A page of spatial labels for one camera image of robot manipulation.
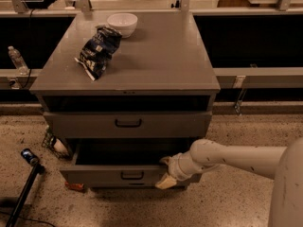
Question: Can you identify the grey drawer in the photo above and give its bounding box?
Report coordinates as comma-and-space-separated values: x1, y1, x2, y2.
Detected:
60, 138, 192, 188
44, 112, 212, 139

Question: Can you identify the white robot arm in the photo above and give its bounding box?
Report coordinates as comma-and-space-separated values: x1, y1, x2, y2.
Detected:
155, 138, 303, 227

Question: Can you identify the grey drawer cabinet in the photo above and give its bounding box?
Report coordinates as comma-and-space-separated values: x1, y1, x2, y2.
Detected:
28, 10, 221, 190

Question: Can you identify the grey top drawer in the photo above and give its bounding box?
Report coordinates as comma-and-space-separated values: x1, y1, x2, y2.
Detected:
44, 112, 212, 139

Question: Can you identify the orange soda can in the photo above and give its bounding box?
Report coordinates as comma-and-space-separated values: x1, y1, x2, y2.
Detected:
64, 182, 84, 192

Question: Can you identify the black tripod pole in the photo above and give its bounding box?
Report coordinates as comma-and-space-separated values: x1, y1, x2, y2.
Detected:
6, 164, 44, 227

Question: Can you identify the blue crumpled chip bag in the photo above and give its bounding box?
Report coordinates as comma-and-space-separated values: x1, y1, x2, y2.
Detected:
75, 26, 122, 81

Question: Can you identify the blue soda can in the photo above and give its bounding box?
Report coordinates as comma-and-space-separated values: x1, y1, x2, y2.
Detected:
21, 148, 39, 166

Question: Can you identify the white bowl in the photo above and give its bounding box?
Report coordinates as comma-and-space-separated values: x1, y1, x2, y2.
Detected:
107, 13, 138, 38

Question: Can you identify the clear plastic water bottle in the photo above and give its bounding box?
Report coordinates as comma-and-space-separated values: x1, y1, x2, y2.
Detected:
8, 46, 29, 76

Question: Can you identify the wire basket with white item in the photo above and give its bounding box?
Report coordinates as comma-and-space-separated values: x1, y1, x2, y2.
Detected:
42, 127, 69, 159

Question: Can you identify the metal rail bracket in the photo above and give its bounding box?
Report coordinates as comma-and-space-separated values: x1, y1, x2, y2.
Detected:
233, 76, 247, 115

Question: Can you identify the black hanging cable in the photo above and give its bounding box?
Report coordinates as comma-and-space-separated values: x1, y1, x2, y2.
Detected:
9, 9, 35, 90

